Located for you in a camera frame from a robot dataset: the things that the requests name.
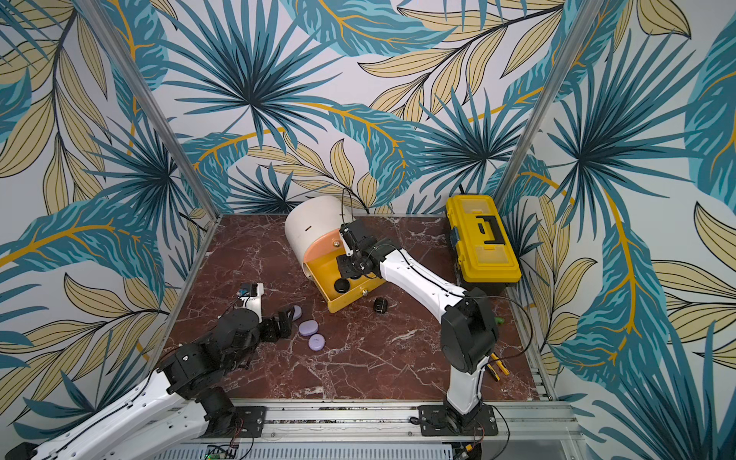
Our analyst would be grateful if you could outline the orange top drawer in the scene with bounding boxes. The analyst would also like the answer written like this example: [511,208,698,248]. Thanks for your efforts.
[302,229,343,264]

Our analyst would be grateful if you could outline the black round earphone case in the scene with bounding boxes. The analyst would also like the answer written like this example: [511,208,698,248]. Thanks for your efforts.
[344,266,360,279]
[333,278,351,294]

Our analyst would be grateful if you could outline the yellow drawer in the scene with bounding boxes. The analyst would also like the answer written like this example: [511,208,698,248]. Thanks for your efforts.
[303,247,385,314]

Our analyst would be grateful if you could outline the white cylindrical drawer cabinet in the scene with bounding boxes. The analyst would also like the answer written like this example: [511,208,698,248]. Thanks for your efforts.
[285,196,353,276]

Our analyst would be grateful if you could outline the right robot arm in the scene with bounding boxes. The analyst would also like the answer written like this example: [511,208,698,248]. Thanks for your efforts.
[338,220,499,419]

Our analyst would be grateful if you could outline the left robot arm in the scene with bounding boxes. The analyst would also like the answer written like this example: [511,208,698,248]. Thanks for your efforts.
[6,308,294,459]

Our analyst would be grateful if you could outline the purple earphone case middle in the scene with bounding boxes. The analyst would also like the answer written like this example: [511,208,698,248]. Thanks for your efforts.
[298,320,319,337]

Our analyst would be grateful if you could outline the purple round earphone case lower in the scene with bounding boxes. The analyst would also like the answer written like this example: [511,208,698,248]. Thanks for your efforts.
[308,333,326,352]

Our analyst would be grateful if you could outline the yellow black toolbox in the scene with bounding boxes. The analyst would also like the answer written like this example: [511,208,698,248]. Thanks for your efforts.
[446,195,521,285]

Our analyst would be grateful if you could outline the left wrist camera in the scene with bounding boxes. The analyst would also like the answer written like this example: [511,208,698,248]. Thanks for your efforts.
[238,283,265,321]

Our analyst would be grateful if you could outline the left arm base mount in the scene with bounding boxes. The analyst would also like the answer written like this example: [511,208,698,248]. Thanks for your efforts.
[201,406,268,439]

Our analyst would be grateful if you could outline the aluminium front rail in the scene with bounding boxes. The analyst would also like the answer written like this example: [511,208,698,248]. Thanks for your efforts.
[102,399,588,460]

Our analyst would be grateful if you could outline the yellow handled pliers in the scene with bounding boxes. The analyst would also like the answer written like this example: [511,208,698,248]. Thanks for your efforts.
[486,354,511,381]

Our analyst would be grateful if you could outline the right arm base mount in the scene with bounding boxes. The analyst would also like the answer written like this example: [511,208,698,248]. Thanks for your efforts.
[417,402,498,438]

